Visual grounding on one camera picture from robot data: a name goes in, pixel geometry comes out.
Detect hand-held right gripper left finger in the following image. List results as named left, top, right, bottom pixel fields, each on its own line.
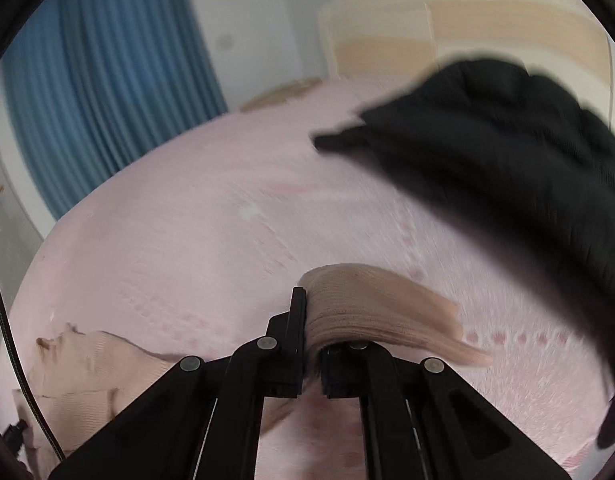
left=47, top=286, right=308, bottom=480

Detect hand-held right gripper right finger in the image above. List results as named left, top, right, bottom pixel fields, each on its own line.
left=320, top=340, right=571, bottom=480

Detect pink ribbed knit sweater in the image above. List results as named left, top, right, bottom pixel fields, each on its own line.
left=14, top=262, right=493, bottom=466

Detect pink bed blanket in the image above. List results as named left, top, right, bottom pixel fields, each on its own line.
left=0, top=77, right=615, bottom=480

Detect black garment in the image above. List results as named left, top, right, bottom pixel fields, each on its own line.
left=312, top=58, right=615, bottom=450

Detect blue curtain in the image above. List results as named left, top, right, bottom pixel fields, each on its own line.
left=0, top=0, right=229, bottom=221

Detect beige headboard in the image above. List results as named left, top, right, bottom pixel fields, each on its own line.
left=319, top=0, right=614, bottom=121

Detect black cable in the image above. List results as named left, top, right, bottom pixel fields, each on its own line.
left=0, top=265, right=68, bottom=462

